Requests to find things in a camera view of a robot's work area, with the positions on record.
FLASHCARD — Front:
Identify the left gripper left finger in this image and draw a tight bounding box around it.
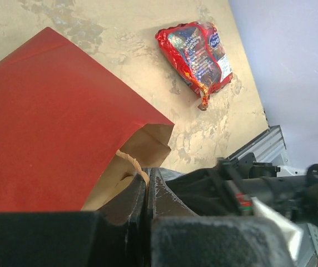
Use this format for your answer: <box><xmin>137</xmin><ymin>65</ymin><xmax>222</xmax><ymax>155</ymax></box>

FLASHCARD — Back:
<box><xmin>0</xmin><ymin>175</ymin><xmax>146</xmax><ymax>266</ymax></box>

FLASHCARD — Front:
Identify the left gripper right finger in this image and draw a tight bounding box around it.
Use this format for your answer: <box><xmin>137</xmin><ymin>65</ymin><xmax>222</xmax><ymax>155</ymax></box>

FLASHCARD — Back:
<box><xmin>148</xmin><ymin>168</ymin><xmax>294</xmax><ymax>266</ymax></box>

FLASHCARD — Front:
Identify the red brown paper bag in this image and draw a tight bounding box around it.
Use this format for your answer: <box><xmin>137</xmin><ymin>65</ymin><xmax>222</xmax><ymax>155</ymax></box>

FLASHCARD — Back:
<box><xmin>0</xmin><ymin>28</ymin><xmax>174</xmax><ymax>212</ymax></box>

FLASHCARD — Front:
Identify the large red snack bag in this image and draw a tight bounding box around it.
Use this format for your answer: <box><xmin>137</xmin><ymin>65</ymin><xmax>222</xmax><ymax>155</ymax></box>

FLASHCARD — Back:
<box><xmin>155</xmin><ymin>21</ymin><xmax>233</xmax><ymax>111</ymax></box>

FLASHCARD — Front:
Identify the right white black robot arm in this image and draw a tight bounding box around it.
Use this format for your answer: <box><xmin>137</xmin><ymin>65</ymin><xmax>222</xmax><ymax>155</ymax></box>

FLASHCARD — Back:
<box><xmin>162</xmin><ymin>159</ymin><xmax>318</xmax><ymax>266</ymax></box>

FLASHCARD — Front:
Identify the aluminium frame rail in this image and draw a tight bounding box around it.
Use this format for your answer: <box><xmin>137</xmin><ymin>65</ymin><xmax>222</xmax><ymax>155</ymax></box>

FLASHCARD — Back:
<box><xmin>227</xmin><ymin>125</ymin><xmax>291</xmax><ymax>166</ymax></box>

